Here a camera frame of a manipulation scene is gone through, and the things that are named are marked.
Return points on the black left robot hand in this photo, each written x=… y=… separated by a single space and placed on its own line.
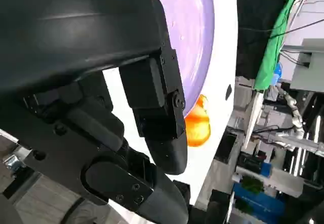
x=76 y=31

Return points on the orange white toy bread roll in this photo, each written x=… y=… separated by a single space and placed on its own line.
x=200 y=130

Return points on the lilac plate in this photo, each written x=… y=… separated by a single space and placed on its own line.
x=192 y=31

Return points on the black backdrop curtain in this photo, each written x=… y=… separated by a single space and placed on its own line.
x=244 y=11

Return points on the white leaning board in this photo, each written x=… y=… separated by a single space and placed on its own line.
x=253 y=117

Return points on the green cloth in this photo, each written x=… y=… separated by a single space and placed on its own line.
x=278 y=31

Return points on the white machine housing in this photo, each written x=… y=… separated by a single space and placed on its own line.
x=310 y=64

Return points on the blue storage bin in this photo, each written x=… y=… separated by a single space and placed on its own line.
x=253 y=203

